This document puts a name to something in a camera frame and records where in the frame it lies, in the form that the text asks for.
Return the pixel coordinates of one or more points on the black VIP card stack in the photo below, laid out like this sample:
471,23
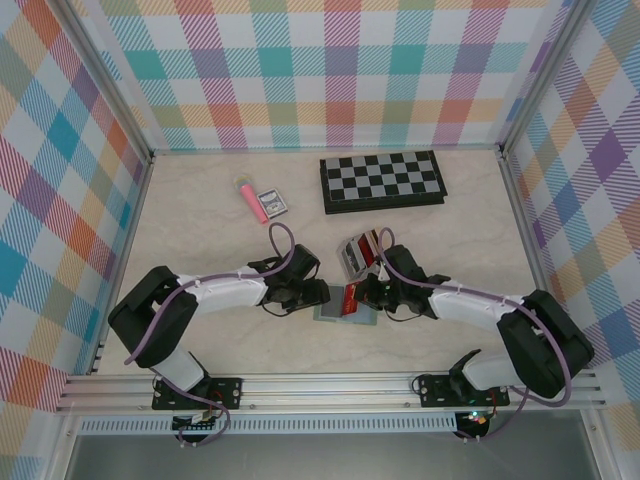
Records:
350,257

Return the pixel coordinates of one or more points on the black grey folding chessboard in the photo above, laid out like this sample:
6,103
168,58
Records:
382,180

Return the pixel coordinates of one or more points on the red card stack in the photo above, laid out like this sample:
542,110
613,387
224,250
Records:
366,247

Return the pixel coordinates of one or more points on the blue playing card box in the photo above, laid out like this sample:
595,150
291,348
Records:
272,202

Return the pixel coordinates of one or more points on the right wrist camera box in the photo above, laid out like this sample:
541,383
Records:
402,257

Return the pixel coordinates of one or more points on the red plastic card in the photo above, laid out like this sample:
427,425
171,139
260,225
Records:
351,300

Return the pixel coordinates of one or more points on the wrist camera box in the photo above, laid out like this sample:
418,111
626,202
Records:
402,257
304,257

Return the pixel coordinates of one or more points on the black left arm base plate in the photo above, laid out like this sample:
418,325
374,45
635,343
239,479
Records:
225,392

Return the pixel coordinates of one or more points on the small circuit board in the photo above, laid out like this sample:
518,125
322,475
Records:
475,419
197,424

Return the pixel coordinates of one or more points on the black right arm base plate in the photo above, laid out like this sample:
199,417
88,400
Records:
435,390

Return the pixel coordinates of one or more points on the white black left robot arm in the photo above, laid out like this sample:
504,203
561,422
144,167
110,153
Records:
220,295

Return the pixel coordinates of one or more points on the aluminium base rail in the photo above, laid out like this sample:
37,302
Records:
325,390

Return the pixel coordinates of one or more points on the clear acrylic card stand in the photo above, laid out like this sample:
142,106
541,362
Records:
350,270

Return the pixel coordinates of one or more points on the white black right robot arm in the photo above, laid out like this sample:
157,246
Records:
480,315

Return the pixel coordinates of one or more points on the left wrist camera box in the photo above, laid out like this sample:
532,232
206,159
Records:
304,257

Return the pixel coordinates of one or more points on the pink toy microphone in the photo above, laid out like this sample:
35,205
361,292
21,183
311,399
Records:
247,197

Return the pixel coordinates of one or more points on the grey clear box lid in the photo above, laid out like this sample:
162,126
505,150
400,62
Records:
370,317

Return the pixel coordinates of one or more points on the aluminium frame rail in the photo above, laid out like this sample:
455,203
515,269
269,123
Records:
518,200
132,225

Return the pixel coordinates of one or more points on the aluminium frame post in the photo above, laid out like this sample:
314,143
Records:
115,85
539,75

